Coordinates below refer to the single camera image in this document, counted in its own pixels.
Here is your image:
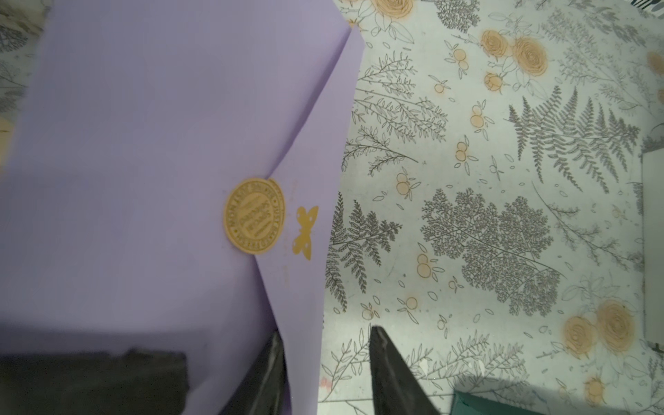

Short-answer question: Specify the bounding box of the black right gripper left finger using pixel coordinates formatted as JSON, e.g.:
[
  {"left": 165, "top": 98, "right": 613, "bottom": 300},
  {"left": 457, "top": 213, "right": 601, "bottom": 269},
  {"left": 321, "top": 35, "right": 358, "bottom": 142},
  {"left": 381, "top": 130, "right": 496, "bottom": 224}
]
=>
[{"left": 220, "top": 331, "right": 286, "bottom": 415}]

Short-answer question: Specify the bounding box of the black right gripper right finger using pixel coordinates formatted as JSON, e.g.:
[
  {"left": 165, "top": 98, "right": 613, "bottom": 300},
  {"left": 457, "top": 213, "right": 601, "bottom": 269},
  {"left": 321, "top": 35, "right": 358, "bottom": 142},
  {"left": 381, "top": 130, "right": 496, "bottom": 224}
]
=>
[{"left": 369, "top": 326, "right": 439, "bottom": 415}]

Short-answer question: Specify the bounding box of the white mini drawer cabinet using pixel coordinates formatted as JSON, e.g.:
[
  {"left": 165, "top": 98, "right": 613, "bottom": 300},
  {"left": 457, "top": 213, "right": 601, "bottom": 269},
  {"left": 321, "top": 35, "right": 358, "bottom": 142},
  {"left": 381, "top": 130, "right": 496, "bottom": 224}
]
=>
[{"left": 643, "top": 149, "right": 663, "bottom": 351}]

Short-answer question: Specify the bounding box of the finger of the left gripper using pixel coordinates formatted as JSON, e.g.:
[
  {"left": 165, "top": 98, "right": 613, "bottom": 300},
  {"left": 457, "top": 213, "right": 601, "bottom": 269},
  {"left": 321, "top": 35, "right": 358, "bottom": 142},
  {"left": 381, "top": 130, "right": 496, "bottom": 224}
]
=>
[{"left": 1, "top": 349, "right": 188, "bottom": 414}]

